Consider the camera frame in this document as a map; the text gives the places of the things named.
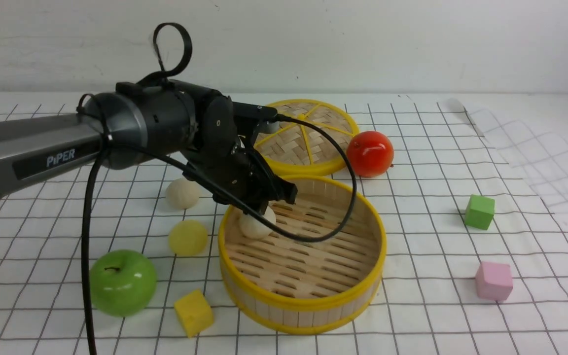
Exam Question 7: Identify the bamboo steamer tray yellow rim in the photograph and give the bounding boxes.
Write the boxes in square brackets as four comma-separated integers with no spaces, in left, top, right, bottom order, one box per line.
[218,194,387,335]

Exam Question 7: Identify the red pomegranate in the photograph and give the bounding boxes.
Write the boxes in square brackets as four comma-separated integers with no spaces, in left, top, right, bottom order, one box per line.
[346,131,394,178]

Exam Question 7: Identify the green foam cube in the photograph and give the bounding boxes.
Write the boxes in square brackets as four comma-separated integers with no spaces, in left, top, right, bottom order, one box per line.
[464,195,496,231]

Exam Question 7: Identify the bamboo steamer lid yellow rim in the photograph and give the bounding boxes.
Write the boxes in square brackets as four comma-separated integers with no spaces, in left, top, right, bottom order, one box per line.
[254,99,360,176]

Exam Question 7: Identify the green apple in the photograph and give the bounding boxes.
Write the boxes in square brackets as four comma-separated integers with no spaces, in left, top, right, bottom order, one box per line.
[89,249,157,318]

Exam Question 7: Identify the yellow foam cube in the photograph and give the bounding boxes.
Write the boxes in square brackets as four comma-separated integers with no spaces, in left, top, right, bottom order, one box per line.
[174,289,215,338]

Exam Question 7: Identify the yellow bun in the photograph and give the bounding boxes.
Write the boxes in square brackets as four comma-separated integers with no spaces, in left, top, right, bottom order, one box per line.
[168,219,208,257]

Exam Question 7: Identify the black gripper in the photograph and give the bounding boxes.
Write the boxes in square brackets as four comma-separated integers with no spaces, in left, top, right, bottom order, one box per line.
[182,147,298,217]

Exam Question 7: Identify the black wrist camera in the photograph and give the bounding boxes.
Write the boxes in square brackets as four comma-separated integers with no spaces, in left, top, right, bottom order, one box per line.
[232,102,278,135]

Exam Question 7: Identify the pink foam cube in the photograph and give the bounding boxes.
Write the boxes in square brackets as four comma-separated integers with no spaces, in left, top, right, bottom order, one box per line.
[475,261,513,301]

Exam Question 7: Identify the white grid-pattern tablecloth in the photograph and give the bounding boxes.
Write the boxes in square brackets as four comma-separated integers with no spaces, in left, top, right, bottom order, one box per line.
[0,96,568,355]

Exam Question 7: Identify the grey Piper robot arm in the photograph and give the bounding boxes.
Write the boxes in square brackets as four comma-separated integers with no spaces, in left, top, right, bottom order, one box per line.
[0,80,297,212]

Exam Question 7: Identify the beige bun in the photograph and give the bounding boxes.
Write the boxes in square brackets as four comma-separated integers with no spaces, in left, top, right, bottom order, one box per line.
[238,205,277,240]
[165,178,201,210]

